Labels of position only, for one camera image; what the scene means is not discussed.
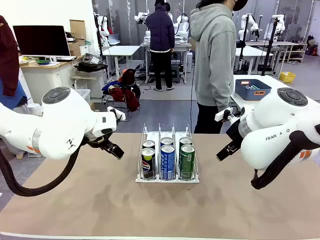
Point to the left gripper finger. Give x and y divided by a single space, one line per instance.
111 152
115 148

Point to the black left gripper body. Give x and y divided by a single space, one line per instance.
98 142

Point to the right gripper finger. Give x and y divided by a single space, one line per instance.
236 150
226 151

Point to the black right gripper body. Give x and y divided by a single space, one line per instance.
235 133

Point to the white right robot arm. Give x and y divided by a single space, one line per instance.
275 117

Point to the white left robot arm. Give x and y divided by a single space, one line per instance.
70 117

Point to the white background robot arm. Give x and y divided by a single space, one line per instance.
105 27
140 17
182 23
253 23
281 25

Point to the person's right forearm grey sleeve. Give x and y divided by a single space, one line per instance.
226 95

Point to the blue beverage can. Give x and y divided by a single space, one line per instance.
167 140
167 162

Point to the black Pepsi can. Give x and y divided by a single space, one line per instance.
148 143
148 166

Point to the green cider can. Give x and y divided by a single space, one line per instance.
186 140
187 162

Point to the large white table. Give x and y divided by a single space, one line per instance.
275 81

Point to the person in grey hoodie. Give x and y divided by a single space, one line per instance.
212 62

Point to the black bag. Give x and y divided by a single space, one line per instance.
90 67

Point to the yellow plastic crate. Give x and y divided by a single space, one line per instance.
287 77

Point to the white background table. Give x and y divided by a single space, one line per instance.
122 50
252 51

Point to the white desk wooden top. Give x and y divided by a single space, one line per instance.
45 77

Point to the green bowl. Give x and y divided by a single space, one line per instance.
43 61

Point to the background robot workbench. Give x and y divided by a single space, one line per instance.
180 46

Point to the wooden background bench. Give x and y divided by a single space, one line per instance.
287 43

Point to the open laptop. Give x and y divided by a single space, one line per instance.
114 38

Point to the stacked cardboard boxes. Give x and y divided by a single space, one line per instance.
77 27

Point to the black computer monitor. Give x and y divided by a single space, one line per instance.
40 40

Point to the person in maroon top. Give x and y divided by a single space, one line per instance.
7 62

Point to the person in dark jacket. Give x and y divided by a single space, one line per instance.
160 30

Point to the black face mask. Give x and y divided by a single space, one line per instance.
240 3

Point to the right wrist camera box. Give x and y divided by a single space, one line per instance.
221 115

